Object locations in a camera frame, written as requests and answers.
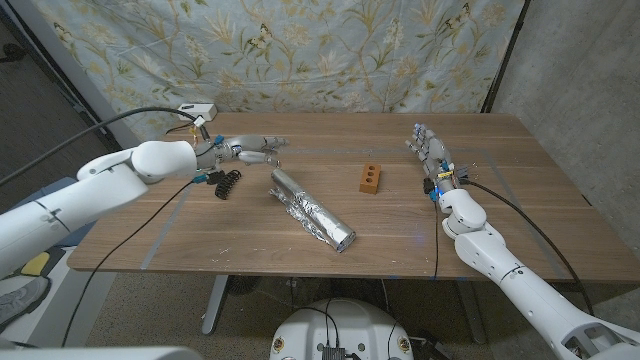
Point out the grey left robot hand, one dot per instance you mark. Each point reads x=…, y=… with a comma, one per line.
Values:
x=250, y=144

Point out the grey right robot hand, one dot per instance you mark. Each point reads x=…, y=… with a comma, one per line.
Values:
x=437, y=157

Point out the aluminum foil roll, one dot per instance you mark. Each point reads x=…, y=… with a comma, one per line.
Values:
x=310, y=210

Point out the white robot shoulder cover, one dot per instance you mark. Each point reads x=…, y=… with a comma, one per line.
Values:
x=100, y=354

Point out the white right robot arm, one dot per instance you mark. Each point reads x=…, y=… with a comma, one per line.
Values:
x=525, y=290

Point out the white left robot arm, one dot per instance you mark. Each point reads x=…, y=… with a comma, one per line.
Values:
x=100, y=195

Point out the orange wooden block with holes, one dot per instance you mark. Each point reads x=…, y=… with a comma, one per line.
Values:
x=370, y=180

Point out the grey binder clip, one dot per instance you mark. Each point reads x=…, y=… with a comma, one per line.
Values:
x=464, y=172

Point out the black hair claw clip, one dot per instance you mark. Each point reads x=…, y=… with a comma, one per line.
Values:
x=227, y=185

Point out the white power strip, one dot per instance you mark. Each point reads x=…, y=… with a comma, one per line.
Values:
x=197, y=111

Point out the floral printed backdrop cloth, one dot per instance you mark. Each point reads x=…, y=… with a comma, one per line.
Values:
x=300, y=50

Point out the grey metal table leg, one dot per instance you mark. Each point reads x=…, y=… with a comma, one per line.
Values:
x=215, y=305
x=472, y=315

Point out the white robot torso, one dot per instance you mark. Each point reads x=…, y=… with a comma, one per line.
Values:
x=345, y=325

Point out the black hub on torso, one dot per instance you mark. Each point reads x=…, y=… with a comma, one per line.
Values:
x=333, y=353

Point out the yellow flat object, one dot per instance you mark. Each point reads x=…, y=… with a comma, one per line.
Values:
x=35, y=265

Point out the black round knob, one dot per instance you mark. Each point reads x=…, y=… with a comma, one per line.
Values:
x=12, y=51

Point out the grey sneaker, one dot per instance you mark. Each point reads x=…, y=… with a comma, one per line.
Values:
x=20, y=300

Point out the black backdrop frame pole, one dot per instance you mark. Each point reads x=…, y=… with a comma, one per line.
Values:
x=504, y=60

